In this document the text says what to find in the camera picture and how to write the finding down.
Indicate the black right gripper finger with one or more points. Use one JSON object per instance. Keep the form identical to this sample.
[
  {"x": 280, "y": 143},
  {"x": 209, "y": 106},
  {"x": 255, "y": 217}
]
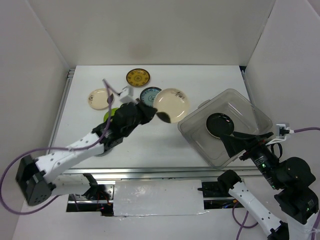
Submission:
[
  {"x": 240, "y": 137},
  {"x": 233, "y": 144}
]

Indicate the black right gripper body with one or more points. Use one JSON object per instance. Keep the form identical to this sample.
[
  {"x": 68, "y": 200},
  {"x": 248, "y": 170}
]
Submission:
[{"x": 264, "y": 158}]

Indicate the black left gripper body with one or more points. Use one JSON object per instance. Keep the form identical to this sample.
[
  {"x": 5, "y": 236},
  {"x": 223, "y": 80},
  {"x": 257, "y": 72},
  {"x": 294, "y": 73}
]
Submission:
[{"x": 130, "y": 128}]

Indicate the large cream plate dark patch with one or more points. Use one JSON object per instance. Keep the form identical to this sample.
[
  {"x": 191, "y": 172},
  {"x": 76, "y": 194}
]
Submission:
[{"x": 172, "y": 105}]

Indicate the black glossy plate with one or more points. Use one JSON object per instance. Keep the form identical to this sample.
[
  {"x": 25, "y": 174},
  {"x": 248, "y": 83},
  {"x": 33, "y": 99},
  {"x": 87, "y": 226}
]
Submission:
[{"x": 222, "y": 122}]

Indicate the small cream plate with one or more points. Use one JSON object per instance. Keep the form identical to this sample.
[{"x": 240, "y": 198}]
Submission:
[{"x": 215, "y": 132}]

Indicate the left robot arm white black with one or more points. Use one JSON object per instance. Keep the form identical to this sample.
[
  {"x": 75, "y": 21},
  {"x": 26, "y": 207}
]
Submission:
[{"x": 40, "y": 178}]

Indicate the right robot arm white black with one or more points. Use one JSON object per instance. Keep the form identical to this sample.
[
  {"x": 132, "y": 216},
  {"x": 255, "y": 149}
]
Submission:
[{"x": 291, "y": 178}]

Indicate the clear plastic bin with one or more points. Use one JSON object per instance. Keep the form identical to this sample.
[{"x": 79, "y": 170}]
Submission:
[{"x": 243, "y": 116}]

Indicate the large blue patterned plate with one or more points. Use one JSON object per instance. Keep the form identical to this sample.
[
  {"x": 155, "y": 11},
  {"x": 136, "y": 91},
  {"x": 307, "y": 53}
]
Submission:
[{"x": 148, "y": 95}]

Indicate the cream plate with dark patch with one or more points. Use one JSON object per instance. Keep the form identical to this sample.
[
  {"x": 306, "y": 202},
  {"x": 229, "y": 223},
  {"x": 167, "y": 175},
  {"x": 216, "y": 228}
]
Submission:
[{"x": 98, "y": 99}]

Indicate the yellow patterned plate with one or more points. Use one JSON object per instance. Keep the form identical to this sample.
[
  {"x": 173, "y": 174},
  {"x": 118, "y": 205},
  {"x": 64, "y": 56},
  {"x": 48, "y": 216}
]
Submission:
[{"x": 138, "y": 77}]

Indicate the small blue patterned plate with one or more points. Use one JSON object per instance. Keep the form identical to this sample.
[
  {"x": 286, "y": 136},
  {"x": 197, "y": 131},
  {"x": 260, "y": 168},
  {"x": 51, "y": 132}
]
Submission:
[{"x": 104, "y": 153}]

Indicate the white front cover panel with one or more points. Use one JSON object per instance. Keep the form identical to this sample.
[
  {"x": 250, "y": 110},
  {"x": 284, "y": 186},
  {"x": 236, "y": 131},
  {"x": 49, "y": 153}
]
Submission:
[{"x": 158, "y": 198}]

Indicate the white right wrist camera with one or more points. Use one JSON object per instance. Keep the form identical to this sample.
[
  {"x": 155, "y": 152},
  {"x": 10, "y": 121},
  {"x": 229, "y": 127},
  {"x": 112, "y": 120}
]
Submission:
[{"x": 282, "y": 133}]

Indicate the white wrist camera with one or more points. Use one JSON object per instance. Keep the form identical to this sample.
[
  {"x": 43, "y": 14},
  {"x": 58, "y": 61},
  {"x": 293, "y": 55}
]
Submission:
[
  {"x": 282, "y": 133},
  {"x": 126, "y": 94}
]

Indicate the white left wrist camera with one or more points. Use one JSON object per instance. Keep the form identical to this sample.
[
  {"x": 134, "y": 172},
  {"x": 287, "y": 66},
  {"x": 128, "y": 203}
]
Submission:
[{"x": 126, "y": 94}]

